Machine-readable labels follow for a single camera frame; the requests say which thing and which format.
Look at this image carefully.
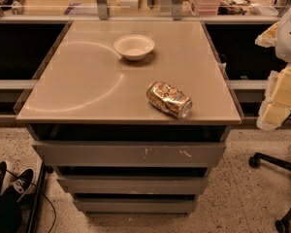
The black office chair base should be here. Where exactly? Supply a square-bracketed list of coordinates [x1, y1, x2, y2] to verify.
[248, 152, 291, 233]

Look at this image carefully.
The grey drawer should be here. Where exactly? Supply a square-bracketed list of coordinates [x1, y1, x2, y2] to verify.
[33, 141, 226, 167]
[57, 176, 208, 194]
[74, 199, 197, 214]

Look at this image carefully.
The white paper bowl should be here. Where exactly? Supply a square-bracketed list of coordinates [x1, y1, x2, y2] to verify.
[113, 35, 155, 61]

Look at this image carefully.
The black sneaker right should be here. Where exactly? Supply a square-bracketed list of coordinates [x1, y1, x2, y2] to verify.
[10, 168, 35, 203]

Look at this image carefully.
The black sneaker left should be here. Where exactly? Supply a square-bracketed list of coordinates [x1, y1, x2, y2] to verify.
[0, 161, 12, 195]

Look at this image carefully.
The grey top drawer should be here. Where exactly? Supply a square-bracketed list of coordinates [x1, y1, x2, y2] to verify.
[33, 141, 226, 167]

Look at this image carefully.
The black floor cable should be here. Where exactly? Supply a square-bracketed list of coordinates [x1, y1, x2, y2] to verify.
[0, 157, 58, 233]

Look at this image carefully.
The crushed gold soda can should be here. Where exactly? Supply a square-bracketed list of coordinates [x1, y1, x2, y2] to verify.
[146, 82, 193, 119]

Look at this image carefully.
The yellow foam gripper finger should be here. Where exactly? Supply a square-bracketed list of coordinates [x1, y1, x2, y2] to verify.
[255, 22, 278, 48]
[256, 64, 291, 131]

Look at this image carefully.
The grey drawer cabinet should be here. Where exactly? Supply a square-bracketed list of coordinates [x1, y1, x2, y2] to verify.
[15, 20, 243, 201]

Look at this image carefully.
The grey bottom drawer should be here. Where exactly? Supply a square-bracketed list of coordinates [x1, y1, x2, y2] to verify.
[74, 199, 197, 214]

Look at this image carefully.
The black sneaker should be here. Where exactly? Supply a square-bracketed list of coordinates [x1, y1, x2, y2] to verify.
[10, 168, 35, 203]
[0, 161, 12, 195]

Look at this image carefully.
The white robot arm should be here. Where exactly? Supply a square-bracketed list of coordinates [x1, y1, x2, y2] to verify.
[255, 6, 291, 131]

